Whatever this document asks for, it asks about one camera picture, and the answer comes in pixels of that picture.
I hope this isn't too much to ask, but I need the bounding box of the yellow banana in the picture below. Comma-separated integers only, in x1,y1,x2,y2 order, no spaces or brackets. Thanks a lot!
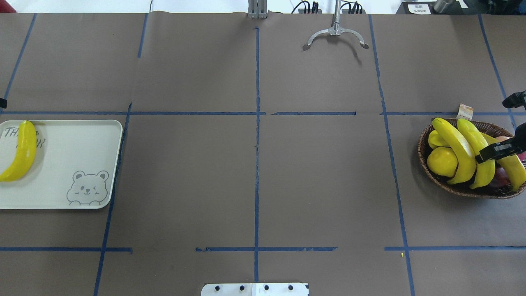
432,118,477,184
0,120,37,182
495,155,526,192
457,118,496,189

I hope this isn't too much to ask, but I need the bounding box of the paper tag on basket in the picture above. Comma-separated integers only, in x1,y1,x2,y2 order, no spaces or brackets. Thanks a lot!
455,103,474,120

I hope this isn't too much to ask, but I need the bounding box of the brown wicker basket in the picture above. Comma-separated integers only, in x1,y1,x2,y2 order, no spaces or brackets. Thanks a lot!
416,120,525,200

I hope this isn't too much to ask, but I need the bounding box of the red pink apple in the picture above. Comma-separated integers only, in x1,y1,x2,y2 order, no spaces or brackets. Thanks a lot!
496,136,526,162

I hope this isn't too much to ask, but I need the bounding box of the dark purple fruit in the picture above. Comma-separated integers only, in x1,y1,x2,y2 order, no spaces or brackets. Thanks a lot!
488,166,510,190

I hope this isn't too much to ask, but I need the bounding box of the yellow lemon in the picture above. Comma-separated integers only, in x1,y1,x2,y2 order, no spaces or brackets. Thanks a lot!
427,147,458,178

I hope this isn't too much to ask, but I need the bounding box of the yellow green starfruit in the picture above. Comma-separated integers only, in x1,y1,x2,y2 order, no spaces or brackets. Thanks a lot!
427,130,450,150

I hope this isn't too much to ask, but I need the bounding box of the pale green bear tray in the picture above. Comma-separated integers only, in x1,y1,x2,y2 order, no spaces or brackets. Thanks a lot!
0,120,123,209

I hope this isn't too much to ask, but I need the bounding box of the black power strip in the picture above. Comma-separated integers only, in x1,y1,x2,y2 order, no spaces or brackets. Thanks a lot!
291,0,366,14

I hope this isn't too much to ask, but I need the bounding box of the aluminium frame post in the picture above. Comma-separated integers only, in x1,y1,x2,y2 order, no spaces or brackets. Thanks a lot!
247,0,268,19

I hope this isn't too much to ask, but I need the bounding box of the white metal base plate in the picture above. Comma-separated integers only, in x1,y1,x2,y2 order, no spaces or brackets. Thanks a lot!
201,282,310,296

